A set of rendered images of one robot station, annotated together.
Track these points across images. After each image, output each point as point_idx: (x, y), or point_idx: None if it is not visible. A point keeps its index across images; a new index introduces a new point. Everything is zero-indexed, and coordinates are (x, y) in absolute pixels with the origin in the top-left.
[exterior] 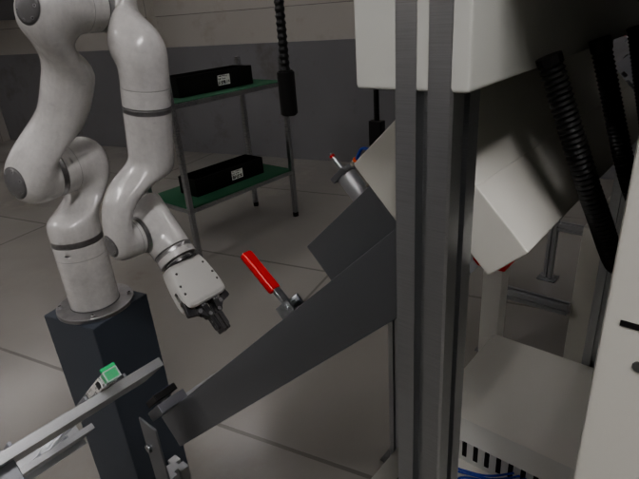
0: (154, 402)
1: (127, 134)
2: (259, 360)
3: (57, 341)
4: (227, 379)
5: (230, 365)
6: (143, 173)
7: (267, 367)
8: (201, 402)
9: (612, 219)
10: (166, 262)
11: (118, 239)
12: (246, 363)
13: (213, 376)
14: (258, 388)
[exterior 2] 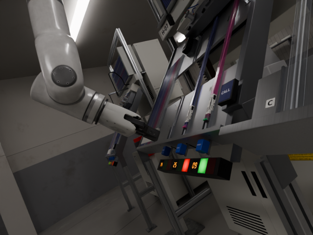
0: (237, 85)
1: (45, 10)
2: (261, 3)
3: None
4: (255, 28)
5: (253, 17)
6: (66, 34)
7: (265, 4)
8: (250, 64)
9: (191, 83)
10: (103, 99)
11: (75, 64)
12: (258, 9)
13: (249, 34)
14: (267, 19)
